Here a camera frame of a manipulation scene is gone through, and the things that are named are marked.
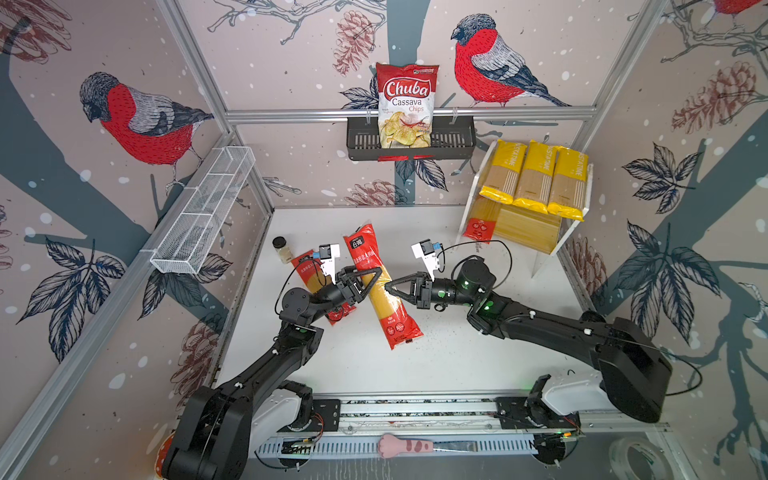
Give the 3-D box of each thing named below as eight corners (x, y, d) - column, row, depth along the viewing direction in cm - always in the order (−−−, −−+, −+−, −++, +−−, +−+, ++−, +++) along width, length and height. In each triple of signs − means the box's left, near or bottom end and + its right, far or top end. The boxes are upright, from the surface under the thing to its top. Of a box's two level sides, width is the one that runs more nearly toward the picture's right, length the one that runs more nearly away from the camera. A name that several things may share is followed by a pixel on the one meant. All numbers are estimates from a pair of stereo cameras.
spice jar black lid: (279, 264, 107) (270, 247, 99) (283, 253, 110) (274, 236, 102) (292, 264, 107) (284, 246, 99) (295, 253, 110) (287, 236, 102)
